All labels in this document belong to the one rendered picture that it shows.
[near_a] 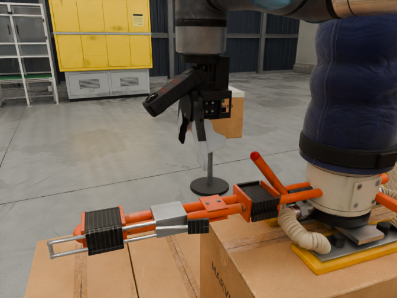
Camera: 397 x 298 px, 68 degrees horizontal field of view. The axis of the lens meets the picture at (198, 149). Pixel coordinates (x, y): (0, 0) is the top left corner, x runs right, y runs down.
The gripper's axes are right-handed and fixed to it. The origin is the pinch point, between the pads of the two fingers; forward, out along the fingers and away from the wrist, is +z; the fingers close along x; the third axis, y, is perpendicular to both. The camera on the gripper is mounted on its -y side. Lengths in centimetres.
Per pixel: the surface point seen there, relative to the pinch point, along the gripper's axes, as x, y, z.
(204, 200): 2.3, 4.3, 12.3
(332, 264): -13.9, 29.4, 24.3
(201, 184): 200, 76, 122
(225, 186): 188, 98, 122
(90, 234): -3.7, -20.5, 11.6
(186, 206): 1.9, 0.1, 13.0
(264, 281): -11.7, 13.4, 26.2
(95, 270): 50, -25, 68
